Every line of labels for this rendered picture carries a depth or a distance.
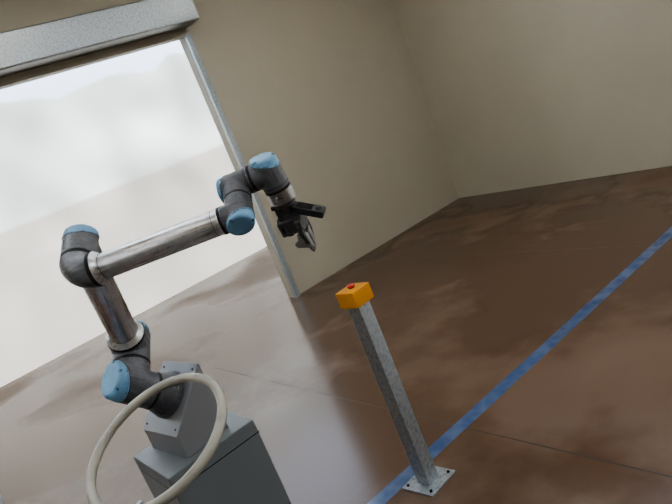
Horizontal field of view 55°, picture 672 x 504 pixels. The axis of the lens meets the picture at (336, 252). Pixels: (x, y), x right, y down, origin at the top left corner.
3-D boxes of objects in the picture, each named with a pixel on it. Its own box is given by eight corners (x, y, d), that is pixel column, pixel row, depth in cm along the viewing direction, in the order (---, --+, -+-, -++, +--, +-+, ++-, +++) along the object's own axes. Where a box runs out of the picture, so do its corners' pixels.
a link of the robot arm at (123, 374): (138, 416, 252) (97, 406, 241) (139, 379, 263) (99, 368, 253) (160, 397, 245) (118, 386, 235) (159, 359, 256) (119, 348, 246)
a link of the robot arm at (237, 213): (47, 286, 198) (248, 209, 192) (51, 257, 207) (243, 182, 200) (70, 306, 207) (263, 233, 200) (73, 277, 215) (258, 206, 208)
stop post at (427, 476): (455, 471, 319) (379, 276, 296) (433, 497, 307) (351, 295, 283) (425, 465, 334) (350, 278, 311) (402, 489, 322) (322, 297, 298)
